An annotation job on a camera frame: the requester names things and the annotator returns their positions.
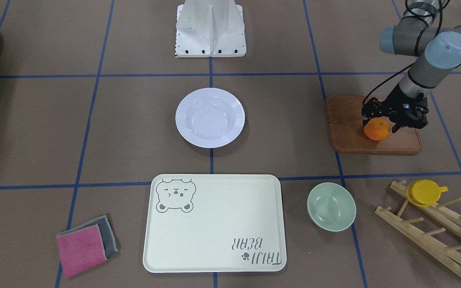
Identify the yellow mug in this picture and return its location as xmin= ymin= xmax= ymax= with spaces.
xmin=405 ymin=179 xmax=449 ymax=207

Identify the cream bear tray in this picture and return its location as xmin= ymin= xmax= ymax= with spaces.
xmin=142 ymin=174 xmax=287 ymax=273

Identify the grey cloth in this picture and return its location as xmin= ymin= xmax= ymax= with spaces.
xmin=56 ymin=215 xmax=119 ymax=259

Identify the orange fruit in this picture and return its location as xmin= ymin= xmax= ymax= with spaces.
xmin=363 ymin=117 xmax=391 ymax=141

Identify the pink cloth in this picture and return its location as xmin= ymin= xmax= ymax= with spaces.
xmin=56 ymin=224 xmax=108 ymax=278

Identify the green bowl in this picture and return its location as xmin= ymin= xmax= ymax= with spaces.
xmin=306 ymin=182 xmax=357 ymax=232

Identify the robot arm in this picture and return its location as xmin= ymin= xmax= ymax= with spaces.
xmin=361 ymin=0 xmax=461 ymax=133

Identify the white round plate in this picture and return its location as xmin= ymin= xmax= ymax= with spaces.
xmin=174 ymin=88 xmax=246 ymax=149

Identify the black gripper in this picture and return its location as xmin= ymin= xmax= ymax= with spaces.
xmin=361 ymin=84 xmax=429 ymax=134

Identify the wooden cutting board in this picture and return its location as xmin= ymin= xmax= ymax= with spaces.
xmin=325 ymin=95 xmax=423 ymax=155

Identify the wooden dish rack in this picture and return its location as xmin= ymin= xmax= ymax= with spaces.
xmin=375 ymin=181 xmax=461 ymax=278

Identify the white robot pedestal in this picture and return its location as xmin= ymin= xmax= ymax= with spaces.
xmin=174 ymin=0 xmax=247 ymax=58

